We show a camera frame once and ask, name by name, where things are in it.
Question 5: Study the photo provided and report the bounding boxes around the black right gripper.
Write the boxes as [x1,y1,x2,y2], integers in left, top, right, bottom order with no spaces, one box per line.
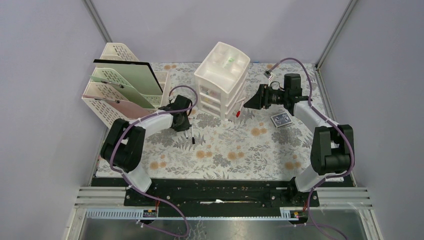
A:
[243,84,289,110]

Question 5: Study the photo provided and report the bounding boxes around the red marker pen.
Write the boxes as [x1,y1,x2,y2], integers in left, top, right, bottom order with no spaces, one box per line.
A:
[235,97,246,118]

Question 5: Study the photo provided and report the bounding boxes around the white plastic drawer organizer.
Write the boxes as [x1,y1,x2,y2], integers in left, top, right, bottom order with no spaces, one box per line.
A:
[194,41,251,121]

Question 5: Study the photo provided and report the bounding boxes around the pink clipboard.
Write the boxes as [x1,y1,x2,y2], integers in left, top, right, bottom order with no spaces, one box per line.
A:
[82,94,156,119]

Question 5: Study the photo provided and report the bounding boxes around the green clipboard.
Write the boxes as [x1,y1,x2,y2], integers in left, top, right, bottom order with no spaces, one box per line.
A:
[90,59,165,109]

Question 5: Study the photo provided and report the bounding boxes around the white binder folder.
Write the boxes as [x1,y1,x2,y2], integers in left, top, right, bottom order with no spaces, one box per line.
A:
[93,59,163,96]

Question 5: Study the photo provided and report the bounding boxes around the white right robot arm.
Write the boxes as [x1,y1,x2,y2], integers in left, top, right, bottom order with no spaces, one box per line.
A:
[243,73,355,206]

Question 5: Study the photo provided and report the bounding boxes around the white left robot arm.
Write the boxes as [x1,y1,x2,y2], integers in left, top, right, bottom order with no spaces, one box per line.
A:
[100,95,197,206]

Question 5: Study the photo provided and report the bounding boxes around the blue playing card box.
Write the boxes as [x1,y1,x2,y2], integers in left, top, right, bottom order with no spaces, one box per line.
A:
[270,112,293,128]

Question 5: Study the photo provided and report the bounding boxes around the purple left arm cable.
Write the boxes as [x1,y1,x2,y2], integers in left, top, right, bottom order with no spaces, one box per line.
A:
[109,85,200,238]

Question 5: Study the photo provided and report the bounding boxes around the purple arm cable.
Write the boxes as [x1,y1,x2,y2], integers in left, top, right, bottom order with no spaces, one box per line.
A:
[268,57,356,240]
[109,85,200,238]

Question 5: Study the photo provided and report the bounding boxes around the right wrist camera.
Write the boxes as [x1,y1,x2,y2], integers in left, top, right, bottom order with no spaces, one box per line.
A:
[263,70,274,81]

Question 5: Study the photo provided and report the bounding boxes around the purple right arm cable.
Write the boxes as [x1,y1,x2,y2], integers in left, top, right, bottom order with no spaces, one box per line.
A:
[268,57,356,240]

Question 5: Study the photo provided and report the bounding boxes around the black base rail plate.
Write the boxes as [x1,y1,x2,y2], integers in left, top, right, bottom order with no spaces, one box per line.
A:
[124,178,321,220]

